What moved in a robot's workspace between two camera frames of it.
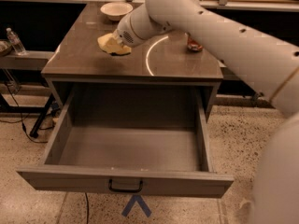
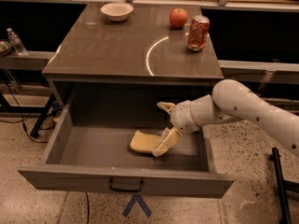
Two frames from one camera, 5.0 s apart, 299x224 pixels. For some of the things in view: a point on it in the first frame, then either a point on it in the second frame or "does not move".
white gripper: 124,34 -> 182,116
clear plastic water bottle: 15,42 does not move
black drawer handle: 124,189 does not move
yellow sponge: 109,43 -> 144,142
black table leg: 35,130 does not move
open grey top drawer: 144,141 does not move
